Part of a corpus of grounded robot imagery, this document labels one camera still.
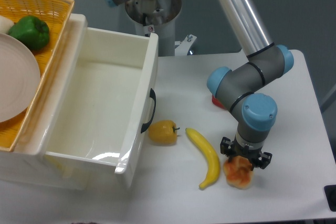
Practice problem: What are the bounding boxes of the pink round plate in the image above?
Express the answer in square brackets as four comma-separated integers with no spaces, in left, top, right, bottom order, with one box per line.
[1,34,40,122]

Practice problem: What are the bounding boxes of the white drawer cabinet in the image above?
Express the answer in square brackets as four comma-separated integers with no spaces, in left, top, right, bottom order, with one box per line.
[1,14,89,190]

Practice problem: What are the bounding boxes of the yellow banana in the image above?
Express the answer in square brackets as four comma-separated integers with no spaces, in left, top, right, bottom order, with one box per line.
[185,128,221,190]

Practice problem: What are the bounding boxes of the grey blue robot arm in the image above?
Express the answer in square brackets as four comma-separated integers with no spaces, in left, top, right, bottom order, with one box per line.
[105,0,294,169]

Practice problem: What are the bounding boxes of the black drawer handle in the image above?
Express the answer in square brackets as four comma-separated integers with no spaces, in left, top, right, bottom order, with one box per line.
[141,88,156,133]

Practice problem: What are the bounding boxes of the metal bracket with bolts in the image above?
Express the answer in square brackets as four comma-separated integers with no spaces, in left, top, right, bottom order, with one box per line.
[174,34,197,56]

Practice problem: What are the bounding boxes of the yellow woven basket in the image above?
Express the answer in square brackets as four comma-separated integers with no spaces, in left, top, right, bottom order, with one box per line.
[1,0,75,152]

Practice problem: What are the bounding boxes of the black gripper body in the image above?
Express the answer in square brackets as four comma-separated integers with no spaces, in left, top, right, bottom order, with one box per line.
[232,140,262,160]

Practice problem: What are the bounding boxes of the red bell pepper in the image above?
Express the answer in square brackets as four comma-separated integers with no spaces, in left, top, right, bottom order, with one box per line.
[212,96,226,110]

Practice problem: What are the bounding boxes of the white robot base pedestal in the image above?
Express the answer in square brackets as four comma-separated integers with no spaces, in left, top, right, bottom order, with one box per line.
[125,0,182,56]

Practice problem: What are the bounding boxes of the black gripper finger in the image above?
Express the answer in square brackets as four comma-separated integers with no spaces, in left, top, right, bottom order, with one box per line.
[220,137,234,162]
[249,152,272,171]

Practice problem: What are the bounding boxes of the white open drawer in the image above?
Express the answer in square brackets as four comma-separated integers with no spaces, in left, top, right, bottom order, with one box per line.
[47,28,159,188]

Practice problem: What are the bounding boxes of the yellow bell pepper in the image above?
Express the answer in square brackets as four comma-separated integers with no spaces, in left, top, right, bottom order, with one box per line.
[148,120,180,145]

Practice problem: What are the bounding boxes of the green bell pepper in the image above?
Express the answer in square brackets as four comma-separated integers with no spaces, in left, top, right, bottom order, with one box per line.
[8,15,50,50]

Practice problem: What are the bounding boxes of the white vegetable in basket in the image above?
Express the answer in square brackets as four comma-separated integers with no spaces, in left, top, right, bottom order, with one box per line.
[0,15,14,34]

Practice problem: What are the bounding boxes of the black object at table edge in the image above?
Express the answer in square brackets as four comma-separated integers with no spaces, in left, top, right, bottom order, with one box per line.
[324,185,336,212]

